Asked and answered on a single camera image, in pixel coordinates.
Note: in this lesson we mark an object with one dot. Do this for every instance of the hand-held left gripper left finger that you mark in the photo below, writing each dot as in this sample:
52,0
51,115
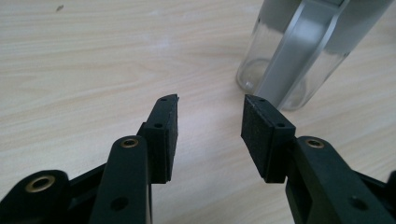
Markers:
160,140

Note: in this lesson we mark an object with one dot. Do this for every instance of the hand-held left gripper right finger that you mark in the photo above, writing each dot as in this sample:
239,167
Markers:
264,140

